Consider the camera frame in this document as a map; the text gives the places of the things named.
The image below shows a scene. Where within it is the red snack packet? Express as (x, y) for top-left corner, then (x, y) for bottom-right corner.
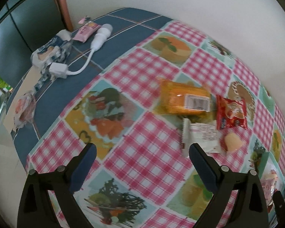
(216, 95), (248, 130)

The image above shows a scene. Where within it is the orange snack packet with barcode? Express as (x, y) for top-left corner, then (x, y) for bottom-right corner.
(154, 78), (211, 115)

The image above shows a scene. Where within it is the white cable adapter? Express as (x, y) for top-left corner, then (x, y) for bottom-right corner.
(48, 23), (114, 79)

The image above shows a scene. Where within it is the white printed snack packet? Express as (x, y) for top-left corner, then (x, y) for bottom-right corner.
(181, 118), (222, 158)

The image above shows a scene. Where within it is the mint green tray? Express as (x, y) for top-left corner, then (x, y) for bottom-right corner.
(258, 152), (285, 220)

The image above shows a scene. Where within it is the blue white crumpled wrapper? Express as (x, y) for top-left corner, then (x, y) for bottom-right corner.
(31, 29), (72, 70)

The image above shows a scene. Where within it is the pink strawberry snack packet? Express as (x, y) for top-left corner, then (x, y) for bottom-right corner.
(260, 169), (279, 213)

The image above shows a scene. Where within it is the small yellow round snack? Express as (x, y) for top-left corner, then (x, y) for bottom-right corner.
(224, 132), (244, 153)

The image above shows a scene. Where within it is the pink white empty wrapper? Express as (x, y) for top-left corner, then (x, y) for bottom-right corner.
(13, 90), (36, 131)

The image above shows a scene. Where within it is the small pink candy packet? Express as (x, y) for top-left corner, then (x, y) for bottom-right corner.
(73, 16), (101, 43)

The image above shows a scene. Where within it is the pink checkered fruit tablecloth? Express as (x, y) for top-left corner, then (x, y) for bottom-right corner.
(27, 21), (285, 227)

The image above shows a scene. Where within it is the pink wooden post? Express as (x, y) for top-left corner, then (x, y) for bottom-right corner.
(55, 0), (74, 31)

